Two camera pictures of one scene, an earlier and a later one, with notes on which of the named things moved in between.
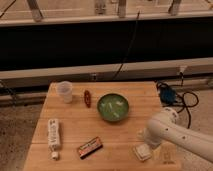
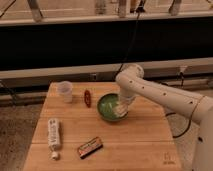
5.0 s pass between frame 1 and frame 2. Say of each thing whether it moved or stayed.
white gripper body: moved
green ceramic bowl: stayed
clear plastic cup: stayed
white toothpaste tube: stayed
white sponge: moved
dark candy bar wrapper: stayed
